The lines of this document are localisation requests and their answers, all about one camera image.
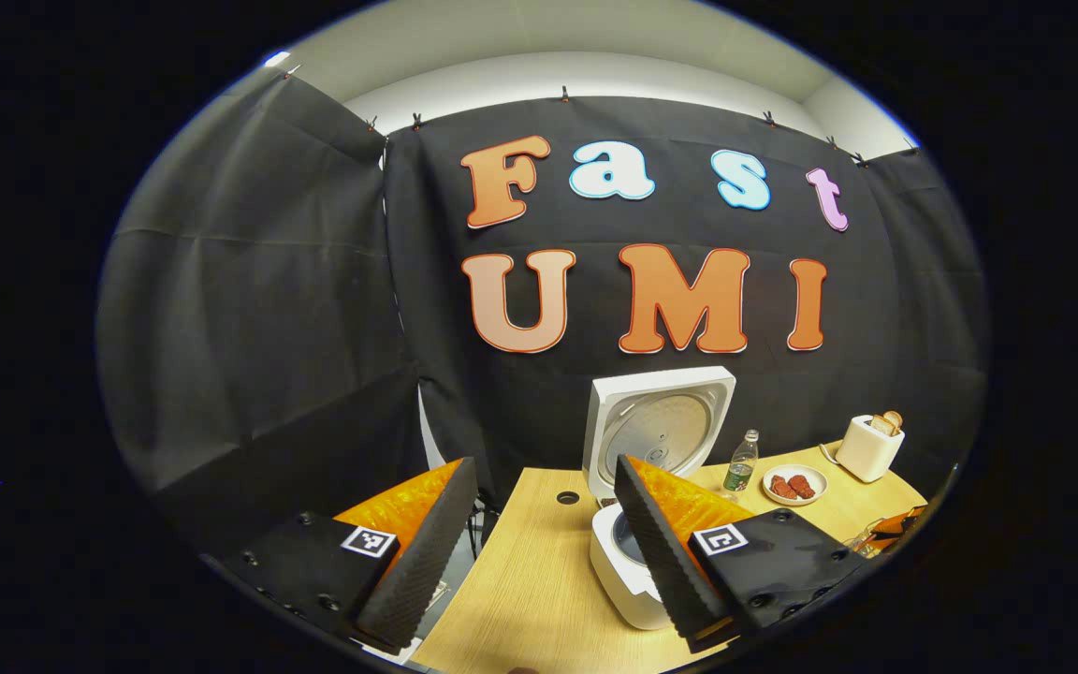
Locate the white toaster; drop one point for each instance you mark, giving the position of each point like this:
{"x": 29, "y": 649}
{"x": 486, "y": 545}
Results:
{"x": 866, "y": 457}

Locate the red meat piece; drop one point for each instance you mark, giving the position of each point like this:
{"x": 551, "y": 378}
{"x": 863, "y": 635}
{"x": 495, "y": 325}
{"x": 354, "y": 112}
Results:
{"x": 780, "y": 487}
{"x": 802, "y": 486}

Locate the white rice cooker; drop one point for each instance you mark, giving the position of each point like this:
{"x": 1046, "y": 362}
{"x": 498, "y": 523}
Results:
{"x": 661, "y": 421}

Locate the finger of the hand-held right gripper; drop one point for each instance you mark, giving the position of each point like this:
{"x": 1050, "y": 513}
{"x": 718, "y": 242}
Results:
{"x": 899, "y": 524}

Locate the white round plate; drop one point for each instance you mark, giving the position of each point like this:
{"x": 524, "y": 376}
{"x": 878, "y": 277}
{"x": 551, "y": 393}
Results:
{"x": 793, "y": 501}

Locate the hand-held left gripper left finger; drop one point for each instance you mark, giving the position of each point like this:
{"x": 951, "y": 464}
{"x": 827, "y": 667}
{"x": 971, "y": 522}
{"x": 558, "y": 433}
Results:
{"x": 422, "y": 562}

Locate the clear plastic water bottle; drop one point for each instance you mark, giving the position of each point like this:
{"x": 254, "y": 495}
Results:
{"x": 741, "y": 468}

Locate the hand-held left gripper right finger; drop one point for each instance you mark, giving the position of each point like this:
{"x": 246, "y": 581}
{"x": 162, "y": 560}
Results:
{"x": 665, "y": 562}

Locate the ceiling light panel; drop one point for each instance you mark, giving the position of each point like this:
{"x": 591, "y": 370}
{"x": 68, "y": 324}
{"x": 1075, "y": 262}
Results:
{"x": 277, "y": 59}

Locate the black backdrop cloth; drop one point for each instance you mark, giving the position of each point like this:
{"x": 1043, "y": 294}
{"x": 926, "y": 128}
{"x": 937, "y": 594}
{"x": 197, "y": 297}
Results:
{"x": 258, "y": 281}

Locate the toasted bread slice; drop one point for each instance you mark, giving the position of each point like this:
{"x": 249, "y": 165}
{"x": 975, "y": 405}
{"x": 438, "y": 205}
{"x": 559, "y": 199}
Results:
{"x": 881, "y": 426}
{"x": 894, "y": 419}

